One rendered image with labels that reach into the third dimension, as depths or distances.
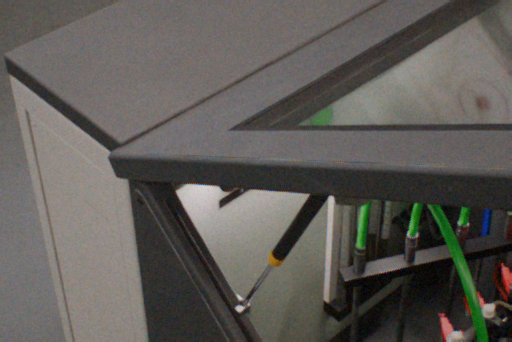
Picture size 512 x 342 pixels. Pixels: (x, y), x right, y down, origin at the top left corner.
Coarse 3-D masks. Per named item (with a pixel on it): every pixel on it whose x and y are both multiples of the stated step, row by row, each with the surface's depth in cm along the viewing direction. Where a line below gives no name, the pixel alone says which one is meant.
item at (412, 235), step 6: (414, 204) 157; (420, 204) 156; (414, 210) 157; (420, 210) 157; (414, 216) 158; (414, 222) 159; (414, 228) 160; (408, 234) 162; (414, 234) 161; (408, 240) 162; (414, 240) 162; (408, 246) 163; (414, 246) 162; (408, 252) 163; (414, 252) 164; (408, 258) 164; (414, 258) 165
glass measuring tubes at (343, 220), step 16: (336, 208) 163; (352, 208) 162; (384, 208) 171; (336, 224) 165; (352, 224) 169; (368, 224) 171; (384, 224) 174; (336, 240) 168; (352, 240) 171; (368, 240) 173; (384, 240) 176; (336, 256) 171; (352, 256) 173; (368, 256) 175; (384, 256) 179; (336, 272) 174; (336, 288) 175; (352, 288) 178; (368, 288) 180; (336, 304) 177; (352, 304) 177
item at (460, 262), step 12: (360, 216) 155; (444, 216) 128; (360, 228) 156; (444, 228) 127; (360, 240) 158; (456, 240) 126; (360, 252) 160; (456, 252) 126; (456, 264) 125; (468, 276) 125; (468, 288) 124; (468, 300) 125; (480, 312) 124; (480, 324) 124; (480, 336) 124
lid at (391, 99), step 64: (448, 0) 137; (320, 64) 129; (384, 64) 124; (448, 64) 113; (192, 128) 123; (256, 128) 112; (320, 128) 102; (384, 128) 94; (448, 128) 88; (320, 192) 94; (384, 192) 87; (448, 192) 80
